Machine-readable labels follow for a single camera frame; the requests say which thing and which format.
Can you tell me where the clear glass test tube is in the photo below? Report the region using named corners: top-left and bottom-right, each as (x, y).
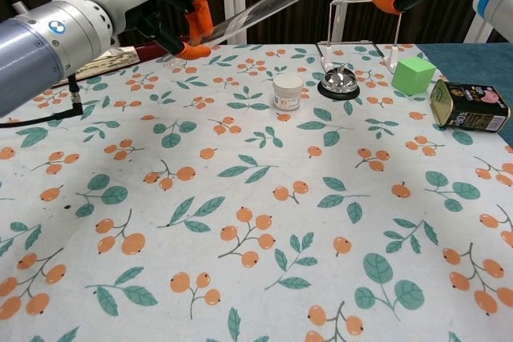
top-left (163, 0), bottom-right (300, 69)

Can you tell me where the folding paper fan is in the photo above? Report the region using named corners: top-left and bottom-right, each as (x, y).
top-left (50, 42), bottom-right (177, 89)

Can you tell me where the green cube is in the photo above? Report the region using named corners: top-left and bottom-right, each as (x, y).
top-left (391, 57), bottom-right (437, 96)

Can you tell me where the black tin can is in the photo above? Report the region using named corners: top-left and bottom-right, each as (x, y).
top-left (429, 79), bottom-right (511, 134)

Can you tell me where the silver call bell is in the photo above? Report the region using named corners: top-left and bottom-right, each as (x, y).
top-left (317, 64), bottom-right (361, 100)

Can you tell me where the small white jar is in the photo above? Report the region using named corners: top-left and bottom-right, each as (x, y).
top-left (273, 74), bottom-right (305, 111)

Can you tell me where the floral printed tablecloth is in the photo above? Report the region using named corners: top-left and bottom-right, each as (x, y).
top-left (0, 42), bottom-right (513, 342)

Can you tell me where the metal rod frame stand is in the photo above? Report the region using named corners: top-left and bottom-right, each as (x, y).
top-left (316, 0), bottom-right (406, 74)

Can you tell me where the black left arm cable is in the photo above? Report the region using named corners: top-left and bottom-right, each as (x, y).
top-left (0, 73), bottom-right (84, 129)

